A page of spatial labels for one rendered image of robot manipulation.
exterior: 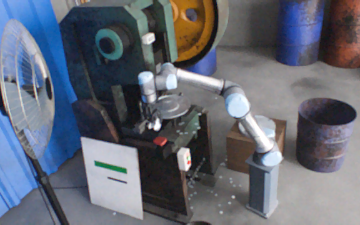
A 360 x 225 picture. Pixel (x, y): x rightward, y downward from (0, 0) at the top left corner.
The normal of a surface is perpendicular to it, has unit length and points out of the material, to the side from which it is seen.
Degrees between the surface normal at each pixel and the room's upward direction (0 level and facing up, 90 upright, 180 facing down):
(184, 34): 90
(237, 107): 83
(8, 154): 90
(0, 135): 90
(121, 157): 78
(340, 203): 0
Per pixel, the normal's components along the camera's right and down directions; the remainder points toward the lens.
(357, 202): -0.11, -0.84
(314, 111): -0.01, 0.49
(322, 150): -0.39, 0.55
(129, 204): -0.43, 0.33
